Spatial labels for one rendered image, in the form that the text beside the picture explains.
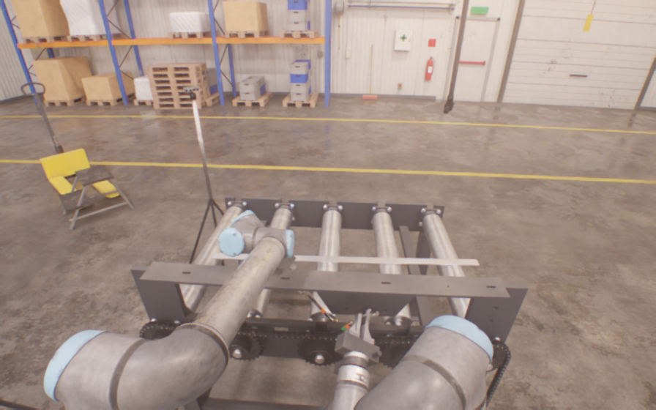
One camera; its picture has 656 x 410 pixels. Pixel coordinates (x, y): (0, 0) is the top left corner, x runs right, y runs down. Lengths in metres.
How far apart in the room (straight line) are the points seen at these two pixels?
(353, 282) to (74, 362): 0.73
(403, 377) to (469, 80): 10.08
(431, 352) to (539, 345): 2.24
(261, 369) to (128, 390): 1.74
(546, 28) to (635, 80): 3.16
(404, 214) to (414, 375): 1.59
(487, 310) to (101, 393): 1.08
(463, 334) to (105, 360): 0.56
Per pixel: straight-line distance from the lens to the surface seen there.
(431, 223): 1.93
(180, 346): 0.61
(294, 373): 2.27
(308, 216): 2.06
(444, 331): 0.61
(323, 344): 1.25
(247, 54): 10.26
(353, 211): 2.02
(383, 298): 1.17
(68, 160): 5.69
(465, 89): 10.45
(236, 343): 1.29
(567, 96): 11.74
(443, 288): 1.12
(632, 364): 3.05
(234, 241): 1.06
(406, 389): 0.54
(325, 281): 1.07
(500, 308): 1.28
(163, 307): 1.38
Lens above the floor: 1.89
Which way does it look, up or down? 29 degrees down
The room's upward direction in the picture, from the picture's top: 1 degrees clockwise
